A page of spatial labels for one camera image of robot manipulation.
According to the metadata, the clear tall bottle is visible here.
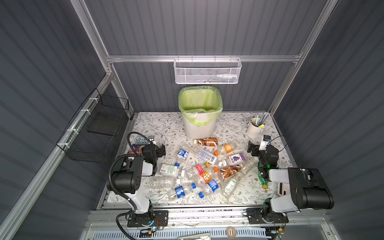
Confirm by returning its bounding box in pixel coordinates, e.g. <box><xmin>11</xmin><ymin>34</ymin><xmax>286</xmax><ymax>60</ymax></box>
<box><xmin>239</xmin><ymin>157</ymin><xmax>259</xmax><ymax>177</ymax></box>

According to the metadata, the green plastic bottle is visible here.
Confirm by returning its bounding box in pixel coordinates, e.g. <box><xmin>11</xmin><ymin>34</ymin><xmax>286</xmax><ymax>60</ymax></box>
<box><xmin>258</xmin><ymin>175</ymin><xmax>269</xmax><ymax>190</ymax></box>

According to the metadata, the purple grape label bottle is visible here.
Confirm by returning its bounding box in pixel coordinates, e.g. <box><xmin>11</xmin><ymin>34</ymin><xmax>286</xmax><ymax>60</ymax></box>
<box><xmin>218</xmin><ymin>153</ymin><xmax>247</xmax><ymax>168</ymax></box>

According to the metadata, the green white label bottle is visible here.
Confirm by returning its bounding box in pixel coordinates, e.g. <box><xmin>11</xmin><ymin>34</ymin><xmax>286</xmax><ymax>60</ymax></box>
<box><xmin>159</xmin><ymin>164</ymin><xmax>179</xmax><ymax>177</ymax></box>

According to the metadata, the blue label small bottle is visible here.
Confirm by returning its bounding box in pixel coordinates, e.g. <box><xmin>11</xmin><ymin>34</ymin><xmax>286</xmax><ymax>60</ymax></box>
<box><xmin>175</xmin><ymin>149</ymin><xmax>189</xmax><ymax>167</ymax></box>

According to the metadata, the orange cap clear bottle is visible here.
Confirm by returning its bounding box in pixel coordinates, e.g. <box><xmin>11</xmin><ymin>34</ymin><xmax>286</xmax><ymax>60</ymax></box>
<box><xmin>214</xmin><ymin>144</ymin><xmax>234</xmax><ymax>156</ymax></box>

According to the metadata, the blue label bottle front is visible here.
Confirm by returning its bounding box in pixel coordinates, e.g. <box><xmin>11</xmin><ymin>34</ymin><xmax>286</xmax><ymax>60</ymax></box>
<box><xmin>168</xmin><ymin>183</ymin><xmax>197</xmax><ymax>201</ymax></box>

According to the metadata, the green label tall bottle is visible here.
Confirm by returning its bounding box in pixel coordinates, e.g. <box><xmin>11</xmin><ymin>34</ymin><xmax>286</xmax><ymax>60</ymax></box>
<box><xmin>222</xmin><ymin>173</ymin><xmax>243</xmax><ymax>199</ymax></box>

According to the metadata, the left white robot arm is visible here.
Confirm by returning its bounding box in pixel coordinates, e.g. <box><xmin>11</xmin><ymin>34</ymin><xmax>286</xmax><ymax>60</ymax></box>
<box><xmin>107</xmin><ymin>144</ymin><xmax>166</xmax><ymax>215</ymax></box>

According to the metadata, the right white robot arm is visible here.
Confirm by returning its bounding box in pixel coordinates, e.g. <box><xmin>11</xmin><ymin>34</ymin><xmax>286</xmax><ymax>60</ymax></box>
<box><xmin>247</xmin><ymin>142</ymin><xmax>335</xmax><ymax>223</ymax></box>

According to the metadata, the brown label bottle near bin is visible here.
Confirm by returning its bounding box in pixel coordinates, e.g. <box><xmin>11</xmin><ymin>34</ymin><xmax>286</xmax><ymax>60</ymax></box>
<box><xmin>194</xmin><ymin>138</ymin><xmax>219</xmax><ymax>147</ymax></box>

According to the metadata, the white trash bin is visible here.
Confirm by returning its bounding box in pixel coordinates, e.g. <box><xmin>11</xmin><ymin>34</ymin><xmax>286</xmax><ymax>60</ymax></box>
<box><xmin>183</xmin><ymin>113</ymin><xmax>217</xmax><ymax>139</ymax></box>

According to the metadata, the green bin liner bag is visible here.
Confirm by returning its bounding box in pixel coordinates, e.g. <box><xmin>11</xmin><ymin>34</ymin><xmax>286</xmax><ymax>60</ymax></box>
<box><xmin>179</xmin><ymin>85</ymin><xmax>224</xmax><ymax>124</ymax></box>

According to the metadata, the colourful paperback book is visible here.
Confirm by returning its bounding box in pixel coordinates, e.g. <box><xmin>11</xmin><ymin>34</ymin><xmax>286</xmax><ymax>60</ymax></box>
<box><xmin>128</xmin><ymin>136</ymin><xmax>156</xmax><ymax>155</ymax></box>

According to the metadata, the white pen cup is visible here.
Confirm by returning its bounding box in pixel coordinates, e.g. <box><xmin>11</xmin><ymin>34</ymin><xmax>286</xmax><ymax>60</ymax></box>
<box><xmin>246</xmin><ymin>117</ymin><xmax>265</xmax><ymax>138</ymax></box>

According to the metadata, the clear empty bottle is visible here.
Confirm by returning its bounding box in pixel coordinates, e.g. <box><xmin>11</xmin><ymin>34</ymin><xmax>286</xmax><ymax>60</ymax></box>
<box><xmin>149</xmin><ymin>176</ymin><xmax>181</xmax><ymax>189</ymax></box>

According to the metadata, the pink white calculator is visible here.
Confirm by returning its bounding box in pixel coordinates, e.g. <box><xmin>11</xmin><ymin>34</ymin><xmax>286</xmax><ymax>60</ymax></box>
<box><xmin>277</xmin><ymin>183</ymin><xmax>291</xmax><ymax>197</ymax></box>

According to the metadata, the brown tea bottle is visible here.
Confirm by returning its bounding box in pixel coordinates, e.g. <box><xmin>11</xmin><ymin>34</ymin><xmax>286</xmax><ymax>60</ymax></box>
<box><xmin>219</xmin><ymin>164</ymin><xmax>244</xmax><ymax>180</ymax></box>

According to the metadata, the pink label bottle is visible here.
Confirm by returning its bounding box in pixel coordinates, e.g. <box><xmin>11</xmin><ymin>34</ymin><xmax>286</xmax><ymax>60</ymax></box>
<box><xmin>181</xmin><ymin>165</ymin><xmax>204</xmax><ymax>180</ymax></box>

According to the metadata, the blue white label bottle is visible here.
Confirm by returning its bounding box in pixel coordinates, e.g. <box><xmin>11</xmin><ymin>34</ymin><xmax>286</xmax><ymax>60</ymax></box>
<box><xmin>192</xmin><ymin>147</ymin><xmax>218</xmax><ymax>165</ymax></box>

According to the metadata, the orange label bottle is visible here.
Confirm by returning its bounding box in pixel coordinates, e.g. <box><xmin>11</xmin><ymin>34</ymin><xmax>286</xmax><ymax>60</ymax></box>
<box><xmin>194</xmin><ymin>167</ymin><xmax>219</xmax><ymax>186</ymax></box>

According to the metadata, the blue label bottle blue cap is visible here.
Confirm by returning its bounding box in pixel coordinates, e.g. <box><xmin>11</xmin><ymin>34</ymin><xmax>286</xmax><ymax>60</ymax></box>
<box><xmin>198</xmin><ymin>180</ymin><xmax>219</xmax><ymax>199</ymax></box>

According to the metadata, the tape roll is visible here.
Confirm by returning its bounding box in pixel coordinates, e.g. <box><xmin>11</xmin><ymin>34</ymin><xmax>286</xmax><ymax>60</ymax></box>
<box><xmin>226</xmin><ymin>227</ymin><xmax>237</xmax><ymax>239</ymax></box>

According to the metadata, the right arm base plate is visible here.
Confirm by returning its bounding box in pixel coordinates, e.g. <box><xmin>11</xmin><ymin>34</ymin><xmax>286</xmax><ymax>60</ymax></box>
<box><xmin>245</xmin><ymin>208</ymin><xmax>289</xmax><ymax>225</ymax></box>

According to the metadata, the black wire side basket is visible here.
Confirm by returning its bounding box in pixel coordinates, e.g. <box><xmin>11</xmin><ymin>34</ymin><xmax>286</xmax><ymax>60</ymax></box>
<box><xmin>57</xmin><ymin>90</ymin><xmax>130</xmax><ymax>164</ymax></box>

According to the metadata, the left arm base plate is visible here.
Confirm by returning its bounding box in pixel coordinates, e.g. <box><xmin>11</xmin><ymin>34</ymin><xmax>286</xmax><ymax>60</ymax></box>
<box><xmin>126</xmin><ymin>210</ymin><xmax>169</xmax><ymax>228</ymax></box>

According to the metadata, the white wire wall basket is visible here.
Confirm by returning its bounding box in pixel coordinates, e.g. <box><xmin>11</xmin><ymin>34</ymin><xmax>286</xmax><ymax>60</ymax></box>
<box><xmin>173</xmin><ymin>58</ymin><xmax>242</xmax><ymax>85</ymax></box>

